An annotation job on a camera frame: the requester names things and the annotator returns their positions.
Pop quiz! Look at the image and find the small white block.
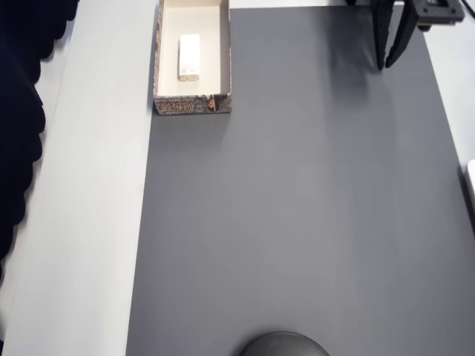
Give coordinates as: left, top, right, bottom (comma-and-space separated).
177, 33, 203, 83

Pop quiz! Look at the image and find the dark blue curtain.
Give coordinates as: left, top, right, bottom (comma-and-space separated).
0, 0, 81, 334

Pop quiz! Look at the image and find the patterned cardboard box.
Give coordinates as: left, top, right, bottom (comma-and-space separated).
152, 0, 234, 116

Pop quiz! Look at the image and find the black camera stand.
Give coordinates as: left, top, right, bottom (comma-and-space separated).
237, 331, 331, 356

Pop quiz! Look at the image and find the grey desk mat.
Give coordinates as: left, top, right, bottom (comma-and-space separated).
124, 4, 475, 356

